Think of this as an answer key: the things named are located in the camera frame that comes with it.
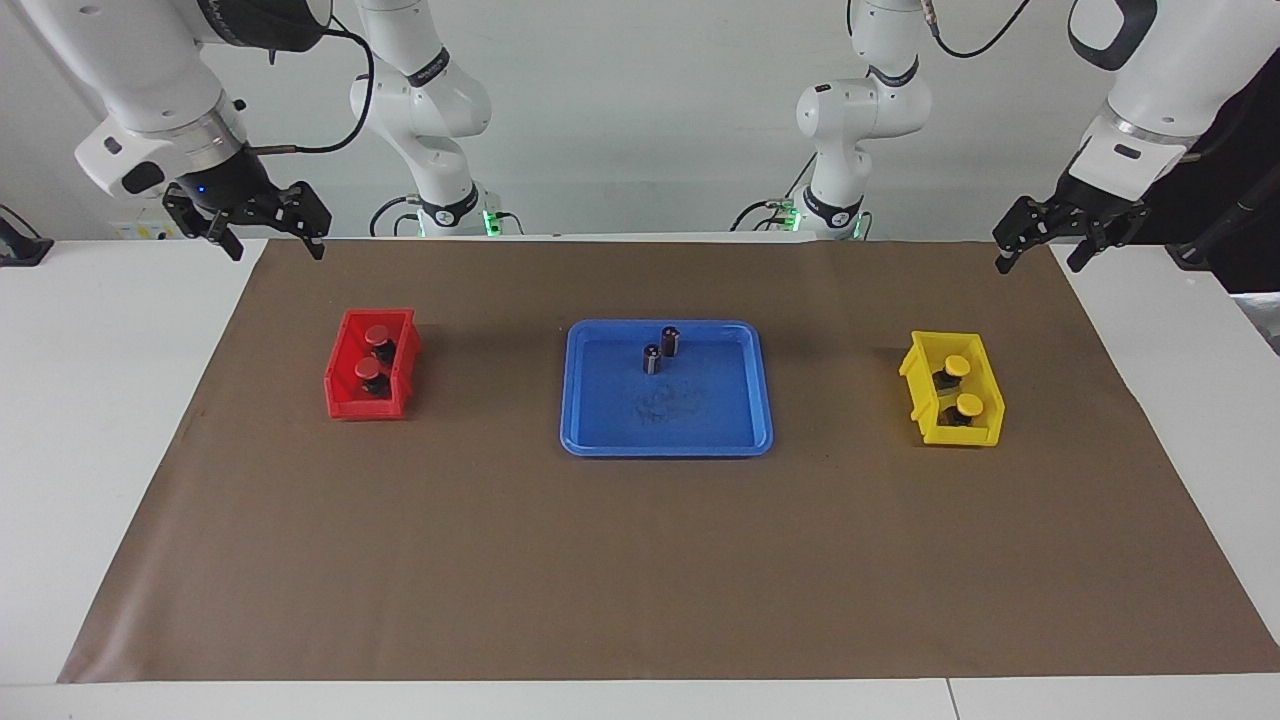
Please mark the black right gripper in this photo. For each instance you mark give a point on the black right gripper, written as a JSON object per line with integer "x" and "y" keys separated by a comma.
{"x": 225, "y": 180}

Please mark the black device on table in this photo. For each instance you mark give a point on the black device on table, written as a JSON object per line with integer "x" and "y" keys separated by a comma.
{"x": 20, "y": 245}

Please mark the black stand equipment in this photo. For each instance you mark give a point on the black stand equipment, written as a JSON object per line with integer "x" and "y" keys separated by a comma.
{"x": 1250, "y": 230}

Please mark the red plastic bin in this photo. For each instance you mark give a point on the red plastic bin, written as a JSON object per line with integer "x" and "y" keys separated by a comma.
{"x": 345, "y": 400}

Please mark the black push button body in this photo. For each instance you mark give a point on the black push button body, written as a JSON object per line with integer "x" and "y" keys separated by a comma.
{"x": 651, "y": 359}
{"x": 671, "y": 341}

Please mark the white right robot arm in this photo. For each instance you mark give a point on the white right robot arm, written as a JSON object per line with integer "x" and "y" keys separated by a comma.
{"x": 150, "y": 80}

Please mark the yellow labelled outlet strip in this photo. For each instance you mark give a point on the yellow labelled outlet strip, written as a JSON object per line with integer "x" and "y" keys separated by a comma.
{"x": 145, "y": 231}

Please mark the yellow cap push button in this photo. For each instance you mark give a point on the yellow cap push button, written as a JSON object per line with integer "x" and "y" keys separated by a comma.
{"x": 957, "y": 366}
{"x": 969, "y": 405}

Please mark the blue plastic tray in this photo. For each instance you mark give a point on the blue plastic tray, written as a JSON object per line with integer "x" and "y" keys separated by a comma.
{"x": 690, "y": 420}

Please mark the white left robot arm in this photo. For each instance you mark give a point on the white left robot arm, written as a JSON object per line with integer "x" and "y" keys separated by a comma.
{"x": 1170, "y": 80}

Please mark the red cap push button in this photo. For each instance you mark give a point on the red cap push button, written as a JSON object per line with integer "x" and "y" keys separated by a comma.
{"x": 379, "y": 337}
{"x": 369, "y": 371}

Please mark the green lit base connector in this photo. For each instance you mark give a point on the green lit base connector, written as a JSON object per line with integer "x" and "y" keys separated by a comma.
{"x": 490, "y": 222}
{"x": 790, "y": 215}

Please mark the yellow plastic bin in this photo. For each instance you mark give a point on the yellow plastic bin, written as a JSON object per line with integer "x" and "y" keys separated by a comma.
{"x": 985, "y": 385}

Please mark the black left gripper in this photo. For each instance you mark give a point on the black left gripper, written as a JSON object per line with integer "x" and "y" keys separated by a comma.
{"x": 1090, "y": 205}

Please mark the brown paper table mat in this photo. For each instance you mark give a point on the brown paper table mat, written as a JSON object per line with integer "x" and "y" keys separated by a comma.
{"x": 640, "y": 560}

